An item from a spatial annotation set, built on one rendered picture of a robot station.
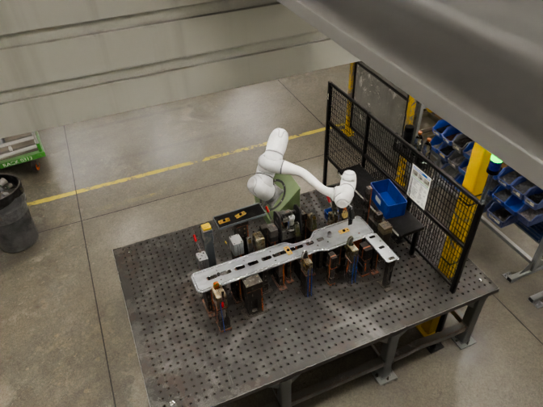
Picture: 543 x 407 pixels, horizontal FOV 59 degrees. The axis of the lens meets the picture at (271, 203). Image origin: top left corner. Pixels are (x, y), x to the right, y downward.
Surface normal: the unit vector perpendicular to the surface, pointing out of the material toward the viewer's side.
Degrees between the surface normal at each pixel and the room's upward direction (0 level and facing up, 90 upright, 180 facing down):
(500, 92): 0
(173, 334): 0
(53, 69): 90
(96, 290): 0
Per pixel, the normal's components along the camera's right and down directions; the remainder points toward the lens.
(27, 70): 0.40, 0.58
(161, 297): -0.03, -0.76
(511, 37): -0.89, 0.07
